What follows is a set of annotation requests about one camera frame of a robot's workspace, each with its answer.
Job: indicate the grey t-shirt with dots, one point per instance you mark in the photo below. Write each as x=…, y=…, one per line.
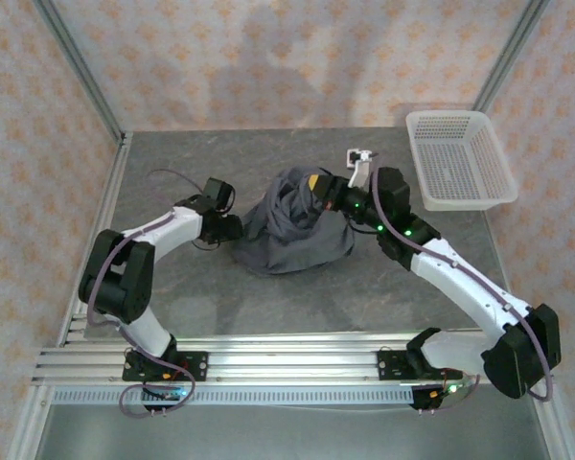
x=292, y=239

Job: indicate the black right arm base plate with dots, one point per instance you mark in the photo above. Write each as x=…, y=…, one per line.
x=393, y=364

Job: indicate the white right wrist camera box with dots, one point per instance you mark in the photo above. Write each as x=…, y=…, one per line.
x=359, y=167

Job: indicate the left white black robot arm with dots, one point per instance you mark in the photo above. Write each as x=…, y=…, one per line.
x=124, y=278

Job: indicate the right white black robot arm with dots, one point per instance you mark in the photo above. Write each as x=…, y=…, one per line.
x=465, y=292

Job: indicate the aluminium mounting rail beam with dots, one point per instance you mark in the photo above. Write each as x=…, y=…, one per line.
x=292, y=359

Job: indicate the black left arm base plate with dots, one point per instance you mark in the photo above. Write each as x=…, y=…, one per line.
x=196, y=366

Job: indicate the aluminium frame post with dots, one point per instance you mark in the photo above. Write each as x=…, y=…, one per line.
x=81, y=67
x=510, y=55

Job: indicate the white perforated plastic basket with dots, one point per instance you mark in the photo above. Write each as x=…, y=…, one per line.
x=460, y=163

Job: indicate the small circuit board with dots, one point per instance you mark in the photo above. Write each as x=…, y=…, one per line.
x=165, y=394
x=453, y=387

